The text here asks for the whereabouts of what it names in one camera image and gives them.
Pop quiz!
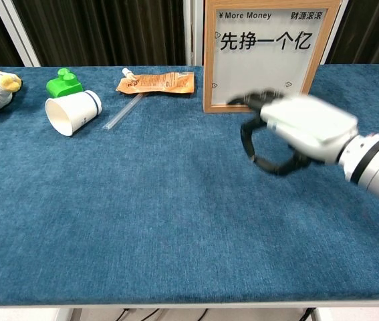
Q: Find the clear plastic straw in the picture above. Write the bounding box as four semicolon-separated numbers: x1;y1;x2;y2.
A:
102;93;143;131

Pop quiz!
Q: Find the white metal frame post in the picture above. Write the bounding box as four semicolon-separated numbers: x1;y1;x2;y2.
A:
0;0;41;68
182;0;206;66

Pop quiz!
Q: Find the orange drink pouch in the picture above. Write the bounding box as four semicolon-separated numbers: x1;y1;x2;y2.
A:
115;67;196;97

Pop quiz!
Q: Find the wooden frame coin bank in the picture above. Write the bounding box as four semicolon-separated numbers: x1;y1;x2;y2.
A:
203;0;341;114

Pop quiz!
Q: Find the green toy block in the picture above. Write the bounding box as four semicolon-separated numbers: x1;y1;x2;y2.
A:
45;68;85;99

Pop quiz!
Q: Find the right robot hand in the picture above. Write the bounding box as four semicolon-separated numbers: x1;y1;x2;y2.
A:
227;88;359;177

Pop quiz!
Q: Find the white paper cup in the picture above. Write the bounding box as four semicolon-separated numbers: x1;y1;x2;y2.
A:
44;89;103;137

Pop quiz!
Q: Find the blue table cloth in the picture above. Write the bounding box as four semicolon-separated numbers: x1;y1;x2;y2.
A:
0;65;379;307

